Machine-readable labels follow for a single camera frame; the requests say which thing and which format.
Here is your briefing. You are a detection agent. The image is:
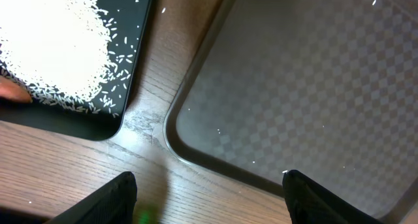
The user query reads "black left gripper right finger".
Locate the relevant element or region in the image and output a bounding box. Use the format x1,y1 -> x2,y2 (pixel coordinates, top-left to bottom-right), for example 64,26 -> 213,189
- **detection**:
282,170 -> 381,224

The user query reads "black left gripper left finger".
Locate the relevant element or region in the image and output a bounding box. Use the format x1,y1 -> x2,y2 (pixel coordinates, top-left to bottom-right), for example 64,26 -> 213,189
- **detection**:
47,171 -> 137,224

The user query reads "orange carrot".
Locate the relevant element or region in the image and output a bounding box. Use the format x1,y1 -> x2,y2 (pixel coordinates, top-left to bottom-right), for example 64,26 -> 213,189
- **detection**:
0,76 -> 32,103

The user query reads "pile of white rice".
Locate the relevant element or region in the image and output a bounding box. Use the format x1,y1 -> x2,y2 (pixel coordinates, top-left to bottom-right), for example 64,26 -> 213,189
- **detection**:
1,0 -> 117,107

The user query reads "dark brown serving tray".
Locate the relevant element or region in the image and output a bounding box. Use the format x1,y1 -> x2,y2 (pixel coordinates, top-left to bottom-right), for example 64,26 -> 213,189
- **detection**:
164,0 -> 417,223

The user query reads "black plastic tray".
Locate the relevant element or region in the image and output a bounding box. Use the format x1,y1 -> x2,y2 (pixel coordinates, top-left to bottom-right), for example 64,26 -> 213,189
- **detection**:
1,0 -> 153,140

